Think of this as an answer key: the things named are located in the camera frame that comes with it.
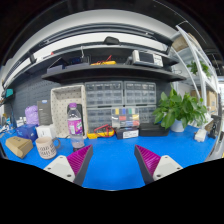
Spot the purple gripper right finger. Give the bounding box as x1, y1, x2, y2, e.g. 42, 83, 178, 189
134, 145, 182, 184

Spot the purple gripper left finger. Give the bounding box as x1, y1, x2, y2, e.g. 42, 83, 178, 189
44, 145, 93, 186

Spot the plastic water bottle purple label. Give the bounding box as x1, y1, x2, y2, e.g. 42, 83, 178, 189
67, 103, 84, 150

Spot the white ceramic mug with text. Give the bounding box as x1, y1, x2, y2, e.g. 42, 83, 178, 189
35, 136, 61, 159

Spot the black flat case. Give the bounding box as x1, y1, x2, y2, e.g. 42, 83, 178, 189
139, 123, 169, 137

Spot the blue table mat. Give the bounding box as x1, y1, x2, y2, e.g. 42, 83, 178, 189
0, 124, 218, 192

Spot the white small box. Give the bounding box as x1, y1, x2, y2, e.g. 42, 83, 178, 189
36, 124, 56, 138

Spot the small black labelled box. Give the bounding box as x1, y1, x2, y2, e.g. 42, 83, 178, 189
115, 127, 139, 139

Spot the yellow multimeter with red leads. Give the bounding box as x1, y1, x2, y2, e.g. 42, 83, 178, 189
87, 124, 115, 139

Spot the dark grey carton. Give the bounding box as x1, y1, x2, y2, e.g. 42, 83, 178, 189
37, 100, 52, 125

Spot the clear box of coloured parts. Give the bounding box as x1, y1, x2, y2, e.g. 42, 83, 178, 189
111, 107, 140, 128

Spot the blue box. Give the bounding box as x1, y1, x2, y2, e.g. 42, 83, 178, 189
16, 124, 37, 141

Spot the white power adapter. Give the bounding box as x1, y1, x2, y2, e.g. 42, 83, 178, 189
194, 129, 207, 142

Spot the brown cardboard box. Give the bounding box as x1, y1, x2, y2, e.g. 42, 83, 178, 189
6, 136, 33, 159

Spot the green potted plant white pot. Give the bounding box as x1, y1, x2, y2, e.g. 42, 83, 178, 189
152, 88, 207, 129

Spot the purple plastic bag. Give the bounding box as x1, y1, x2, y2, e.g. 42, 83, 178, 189
25, 105, 39, 125

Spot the beige perforated tray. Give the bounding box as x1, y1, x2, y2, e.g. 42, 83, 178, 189
50, 85, 87, 138

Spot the grey parts drawer cabinet right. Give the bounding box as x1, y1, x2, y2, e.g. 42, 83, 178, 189
124, 81, 156, 123

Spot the grey parts drawer cabinet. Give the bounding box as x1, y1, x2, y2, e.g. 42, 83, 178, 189
85, 81, 123, 133
124, 81, 156, 123

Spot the grey parts drawer cabinet left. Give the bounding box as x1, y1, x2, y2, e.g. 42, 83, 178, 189
85, 81, 123, 133

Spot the black shelf board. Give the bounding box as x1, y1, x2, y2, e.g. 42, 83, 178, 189
42, 64, 185, 83

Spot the hanging green plant on rack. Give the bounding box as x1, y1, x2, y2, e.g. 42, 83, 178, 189
186, 60, 212, 79

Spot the yellow tool on shelf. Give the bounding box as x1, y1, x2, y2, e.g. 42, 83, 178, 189
90, 55, 116, 66

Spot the white metal rack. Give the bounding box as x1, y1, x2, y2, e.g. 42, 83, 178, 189
168, 25, 224, 158

